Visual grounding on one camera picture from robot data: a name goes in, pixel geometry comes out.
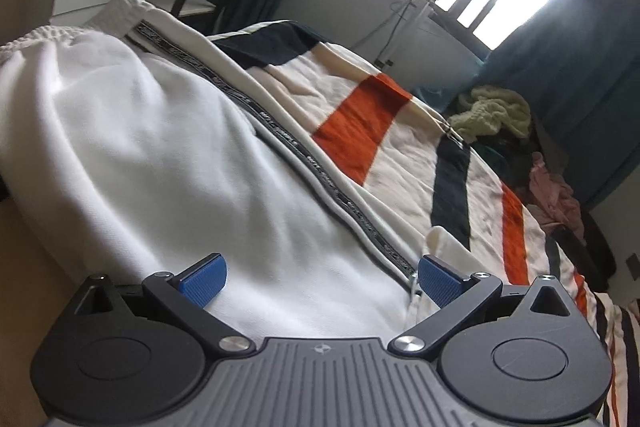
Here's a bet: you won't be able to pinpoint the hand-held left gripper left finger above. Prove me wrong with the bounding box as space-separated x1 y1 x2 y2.
71 252 253 355

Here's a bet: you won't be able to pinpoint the pink garment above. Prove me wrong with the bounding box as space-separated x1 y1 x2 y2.
527 152 584 229

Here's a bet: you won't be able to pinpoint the white pants with patterned stripe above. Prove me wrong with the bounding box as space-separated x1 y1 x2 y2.
0 0 508 344

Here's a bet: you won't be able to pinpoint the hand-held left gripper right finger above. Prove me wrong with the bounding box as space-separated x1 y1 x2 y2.
388 253 573 355

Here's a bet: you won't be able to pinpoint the striped cream orange black blanket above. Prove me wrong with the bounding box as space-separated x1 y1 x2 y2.
205 21 640 427

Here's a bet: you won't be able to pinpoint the pale yellow knit garment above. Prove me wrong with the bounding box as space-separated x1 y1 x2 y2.
447 87 532 143

